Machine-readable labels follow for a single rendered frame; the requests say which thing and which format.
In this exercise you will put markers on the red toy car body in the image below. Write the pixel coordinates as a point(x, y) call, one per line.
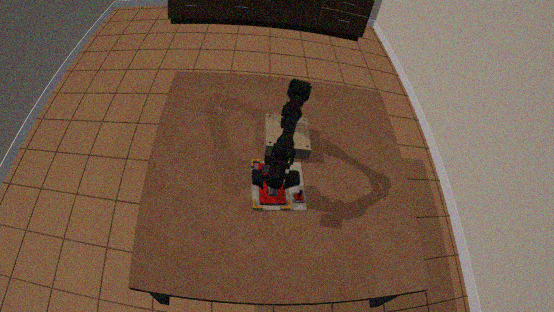
point(264, 199)

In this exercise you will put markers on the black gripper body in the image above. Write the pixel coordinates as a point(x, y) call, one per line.
point(293, 177)

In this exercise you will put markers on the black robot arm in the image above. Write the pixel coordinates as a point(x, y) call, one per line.
point(298, 92)

